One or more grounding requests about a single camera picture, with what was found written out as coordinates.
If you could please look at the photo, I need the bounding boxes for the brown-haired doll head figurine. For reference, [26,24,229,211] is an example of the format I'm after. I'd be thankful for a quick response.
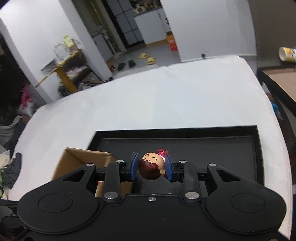
[138,149,168,181]

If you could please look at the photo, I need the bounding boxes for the brown cardboard box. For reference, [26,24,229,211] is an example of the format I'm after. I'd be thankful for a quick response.
[51,148,133,198]

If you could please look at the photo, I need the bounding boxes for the black shallow tray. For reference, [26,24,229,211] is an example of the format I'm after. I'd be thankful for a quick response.
[88,126,264,185]

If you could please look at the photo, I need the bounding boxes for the left black slipper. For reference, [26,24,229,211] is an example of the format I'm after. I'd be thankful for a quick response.
[117,63,126,71]

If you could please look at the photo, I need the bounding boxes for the black slipper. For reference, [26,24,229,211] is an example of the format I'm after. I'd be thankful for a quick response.
[117,63,126,71]
[128,60,136,68]

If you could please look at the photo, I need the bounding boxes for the right black slipper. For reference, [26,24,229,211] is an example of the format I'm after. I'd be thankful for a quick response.
[128,60,136,68]

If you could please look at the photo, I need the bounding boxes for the right yellow slipper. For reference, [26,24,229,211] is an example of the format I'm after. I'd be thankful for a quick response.
[147,57,156,65]

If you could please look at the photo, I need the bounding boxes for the yellow slipper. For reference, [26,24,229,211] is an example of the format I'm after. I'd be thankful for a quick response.
[147,57,156,65]
[138,53,150,59]

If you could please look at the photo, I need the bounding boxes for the left yellow slipper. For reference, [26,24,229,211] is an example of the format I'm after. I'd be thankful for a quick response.
[138,53,150,59]

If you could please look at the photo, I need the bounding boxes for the yellow side table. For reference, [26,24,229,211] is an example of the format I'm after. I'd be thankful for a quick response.
[35,49,93,94]

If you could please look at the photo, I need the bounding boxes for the orange cardboard box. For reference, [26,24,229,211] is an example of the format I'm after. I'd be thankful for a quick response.
[166,32,178,51]

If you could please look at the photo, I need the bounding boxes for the glass jar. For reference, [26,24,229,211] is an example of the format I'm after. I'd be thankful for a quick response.
[54,43,70,62]

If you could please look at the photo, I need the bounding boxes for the white cabinet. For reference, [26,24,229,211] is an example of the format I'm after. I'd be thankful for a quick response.
[134,8,171,45]

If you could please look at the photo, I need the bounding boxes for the black framed brown board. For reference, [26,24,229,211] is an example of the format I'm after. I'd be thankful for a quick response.
[256,68,295,150]

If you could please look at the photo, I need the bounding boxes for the yellow paper cup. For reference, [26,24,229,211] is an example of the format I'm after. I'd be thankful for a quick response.
[278,47,296,62]

